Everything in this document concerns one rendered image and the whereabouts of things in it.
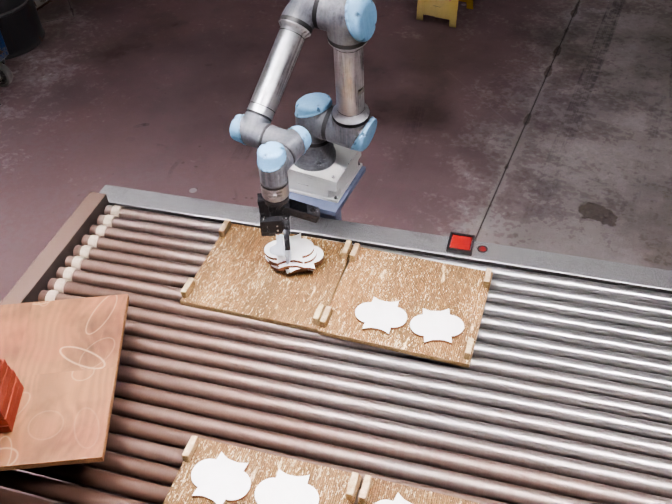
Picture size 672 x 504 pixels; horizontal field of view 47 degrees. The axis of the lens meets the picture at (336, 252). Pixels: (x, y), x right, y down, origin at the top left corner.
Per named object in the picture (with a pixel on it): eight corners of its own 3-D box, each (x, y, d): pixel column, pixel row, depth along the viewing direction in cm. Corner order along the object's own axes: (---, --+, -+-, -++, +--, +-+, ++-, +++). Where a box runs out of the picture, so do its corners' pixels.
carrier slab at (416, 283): (356, 249, 232) (356, 245, 231) (492, 276, 222) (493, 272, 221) (318, 334, 208) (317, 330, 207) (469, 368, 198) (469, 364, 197)
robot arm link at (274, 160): (292, 142, 201) (275, 160, 195) (295, 176, 208) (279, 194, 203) (266, 135, 204) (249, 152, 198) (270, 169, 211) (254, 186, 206)
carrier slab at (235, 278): (228, 226, 243) (227, 222, 242) (353, 248, 233) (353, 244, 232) (180, 304, 218) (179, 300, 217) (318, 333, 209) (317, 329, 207)
